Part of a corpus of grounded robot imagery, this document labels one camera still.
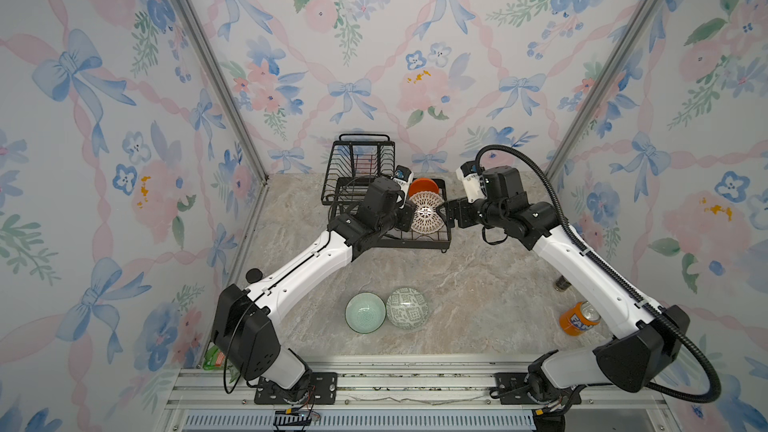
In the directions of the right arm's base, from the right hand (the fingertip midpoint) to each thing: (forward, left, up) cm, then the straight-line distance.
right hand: (450, 203), depth 77 cm
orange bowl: (+24, +5, -19) cm, 31 cm away
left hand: (+1, +10, +1) cm, 10 cm away
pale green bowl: (-19, +23, -26) cm, 40 cm away
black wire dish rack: (+29, +29, -12) cm, 43 cm away
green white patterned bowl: (-18, +11, -26) cm, 33 cm away
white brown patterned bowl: (-1, +6, -5) cm, 8 cm away
